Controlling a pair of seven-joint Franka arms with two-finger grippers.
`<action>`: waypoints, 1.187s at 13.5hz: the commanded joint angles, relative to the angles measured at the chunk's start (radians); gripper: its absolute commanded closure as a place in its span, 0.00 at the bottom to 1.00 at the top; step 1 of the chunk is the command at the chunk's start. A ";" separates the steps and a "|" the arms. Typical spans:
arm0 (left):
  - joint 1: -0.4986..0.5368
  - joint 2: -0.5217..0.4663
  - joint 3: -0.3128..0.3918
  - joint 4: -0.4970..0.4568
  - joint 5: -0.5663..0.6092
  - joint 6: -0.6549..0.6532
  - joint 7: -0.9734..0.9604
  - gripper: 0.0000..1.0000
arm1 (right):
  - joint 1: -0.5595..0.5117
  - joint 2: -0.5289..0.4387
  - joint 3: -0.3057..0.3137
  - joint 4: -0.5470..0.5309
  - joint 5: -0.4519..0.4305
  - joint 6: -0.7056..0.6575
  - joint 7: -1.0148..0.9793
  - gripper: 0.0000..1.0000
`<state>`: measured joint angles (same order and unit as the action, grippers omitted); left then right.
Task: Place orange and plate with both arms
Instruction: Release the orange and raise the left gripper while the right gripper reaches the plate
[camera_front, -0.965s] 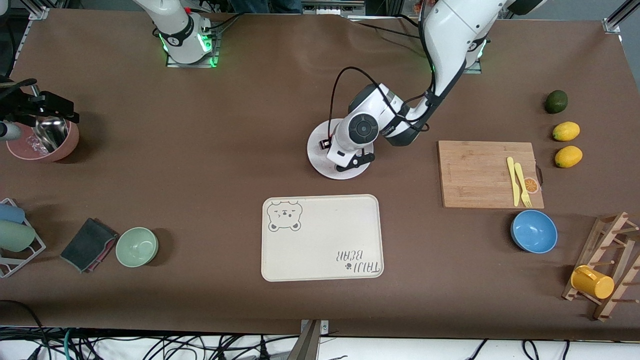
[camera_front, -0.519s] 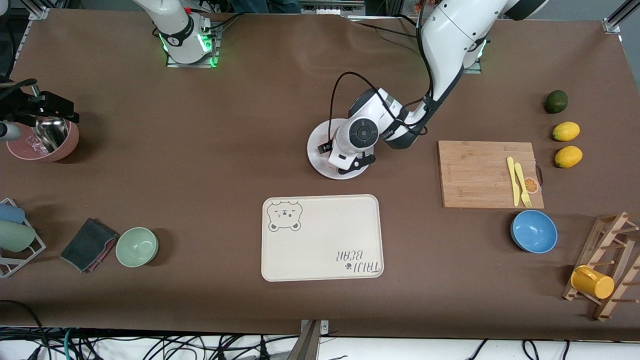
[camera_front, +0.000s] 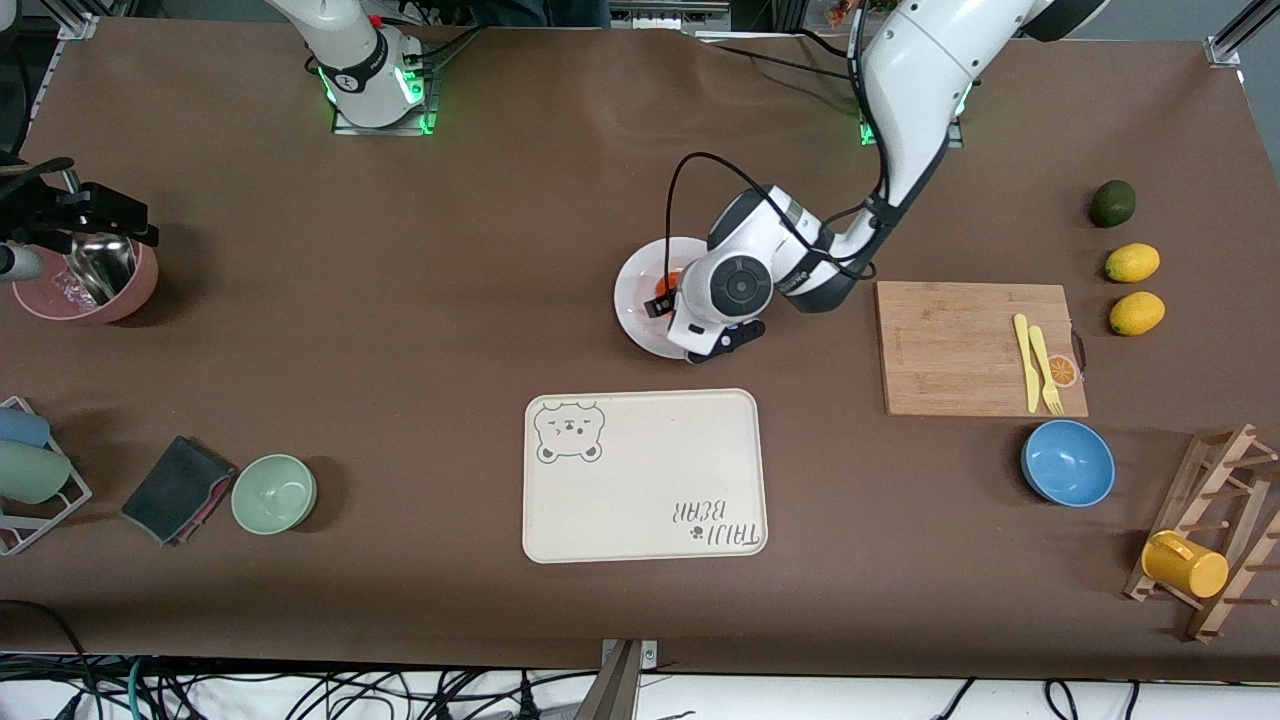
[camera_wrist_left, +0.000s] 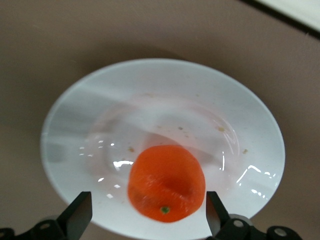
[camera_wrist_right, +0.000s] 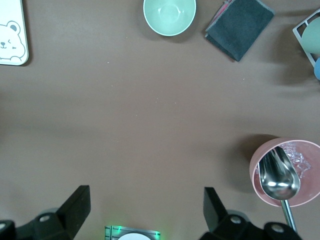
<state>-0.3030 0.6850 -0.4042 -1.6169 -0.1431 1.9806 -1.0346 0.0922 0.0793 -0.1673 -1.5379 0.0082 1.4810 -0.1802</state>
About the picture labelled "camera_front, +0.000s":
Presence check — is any light blue cup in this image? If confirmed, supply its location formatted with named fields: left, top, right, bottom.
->
left=0, top=406, right=51, bottom=448

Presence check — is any pink bowl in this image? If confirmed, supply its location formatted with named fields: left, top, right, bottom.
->
left=12, top=232, right=159, bottom=324

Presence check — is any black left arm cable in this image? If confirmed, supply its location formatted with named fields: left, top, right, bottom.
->
left=668, top=152, right=883, bottom=291

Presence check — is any white wire rack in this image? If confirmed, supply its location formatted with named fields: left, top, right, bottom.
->
left=0, top=396, right=93, bottom=557

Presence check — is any grey metal equipment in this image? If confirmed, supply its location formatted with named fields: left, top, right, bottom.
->
left=610, top=0, right=731, bottom=31

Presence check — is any bamboo cutting board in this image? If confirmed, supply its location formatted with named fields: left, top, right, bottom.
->
left=875, top=281, right=1090, bottom=418

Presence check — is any cream tray with bear print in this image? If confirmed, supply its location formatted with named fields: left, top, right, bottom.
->
left=522, top=388, right=769, bottom=565

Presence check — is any pale green bowl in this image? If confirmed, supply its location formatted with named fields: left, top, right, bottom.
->
left=231, top=454, right=318, bottom=536

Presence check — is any black right base cable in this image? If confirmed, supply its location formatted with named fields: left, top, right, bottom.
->
left=405, top=25, right=491, bottom=76

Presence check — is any metal scoop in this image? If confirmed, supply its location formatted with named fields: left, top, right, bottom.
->
left=62, top=170, right=138, bottom=306

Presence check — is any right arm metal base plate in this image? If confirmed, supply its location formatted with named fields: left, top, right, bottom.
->
left=332, top=45, right=441, bottom=136

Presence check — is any aluminium frame profile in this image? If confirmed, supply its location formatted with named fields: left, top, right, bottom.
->
left=55, top=0, right=101, bottom=41
left=1205, top=0, right=1280, bottom=69

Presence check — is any black base cable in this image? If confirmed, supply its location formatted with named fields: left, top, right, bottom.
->
left=405, top=25, right=491, bottom=76
left=700, top=30, right=871, bottom=86

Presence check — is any black left base cable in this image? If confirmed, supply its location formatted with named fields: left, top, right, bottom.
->
left=700, top=30, right=871, bottom=86

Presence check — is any wooden mug rack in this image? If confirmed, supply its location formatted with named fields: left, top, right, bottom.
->
left=1123, top=423, right=1280, bottom=643

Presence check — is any pale green cup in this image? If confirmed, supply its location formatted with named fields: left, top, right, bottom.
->
left=0, top=440, right=72, bottom=506

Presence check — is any yellow lemon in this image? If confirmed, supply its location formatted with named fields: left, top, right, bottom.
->
left=1109, top=291, right=1167, bottom=337
left=1105, top=243, right=1162, bottom=284

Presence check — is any yellow mug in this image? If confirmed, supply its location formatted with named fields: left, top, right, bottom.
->
left=1141, top=530, right=1230, bottom=600

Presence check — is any white round plate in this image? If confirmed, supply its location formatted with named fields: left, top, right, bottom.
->
left=614, top=237, right=717, bottom=360

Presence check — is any dark green avocado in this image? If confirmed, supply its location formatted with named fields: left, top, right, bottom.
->
left=1089, top=180, right=1137, bottom=229

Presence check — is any yellow plastic knife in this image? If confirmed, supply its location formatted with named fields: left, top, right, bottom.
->
left=1013, top=313, right=1042, bottom=414

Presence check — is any folded dark grey cloth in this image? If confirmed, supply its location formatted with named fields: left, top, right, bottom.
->
left=120, top=435, right=238, bottom=547

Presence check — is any yellow plastic fork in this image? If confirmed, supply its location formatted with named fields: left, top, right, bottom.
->
left=1028, top=324, right=1065, bottom=416

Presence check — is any metal table clamp bracket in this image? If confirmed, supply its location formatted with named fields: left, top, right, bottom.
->
left=598, top=638, right=659, bottom=720

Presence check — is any blue bowl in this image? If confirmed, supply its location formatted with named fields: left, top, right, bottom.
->
left=1021, top=419, right=1117, bottom=508

